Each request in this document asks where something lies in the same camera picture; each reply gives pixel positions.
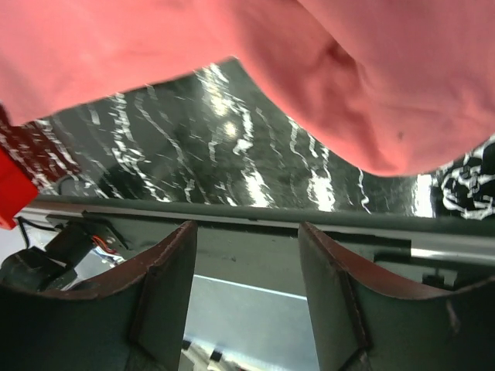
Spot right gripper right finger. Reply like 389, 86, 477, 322
298, 223, 494, 370

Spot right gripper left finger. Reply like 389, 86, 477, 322
1, 221, 197, 370

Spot pink t shirt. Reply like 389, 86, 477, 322
1, 1, 494, 175

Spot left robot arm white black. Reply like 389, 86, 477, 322
1, 217, 126, 292

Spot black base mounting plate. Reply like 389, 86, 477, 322
22, 196, 494, 294

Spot red plastic bin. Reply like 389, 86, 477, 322
0, 149, 38, 230

